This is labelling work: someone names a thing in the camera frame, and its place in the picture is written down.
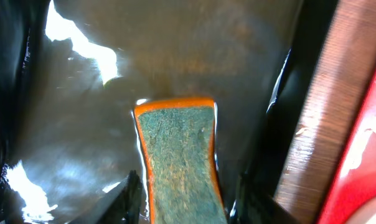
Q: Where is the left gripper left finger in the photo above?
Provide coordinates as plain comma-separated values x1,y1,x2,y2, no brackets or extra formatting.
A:
70,170,143,224

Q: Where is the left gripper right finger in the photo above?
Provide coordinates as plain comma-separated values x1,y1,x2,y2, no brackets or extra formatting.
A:
234,174,299,224

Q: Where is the orange green scrub sponge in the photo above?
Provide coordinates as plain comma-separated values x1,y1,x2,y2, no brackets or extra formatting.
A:
134,98,227,223

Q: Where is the white plate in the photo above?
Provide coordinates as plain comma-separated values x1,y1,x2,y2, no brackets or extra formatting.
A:
346,197,376,224

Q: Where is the red plastic tray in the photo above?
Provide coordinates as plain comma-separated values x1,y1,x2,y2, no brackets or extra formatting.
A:
317,71,376,224

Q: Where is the black water tray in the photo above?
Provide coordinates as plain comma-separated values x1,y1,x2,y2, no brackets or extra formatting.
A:
0,1,337,223

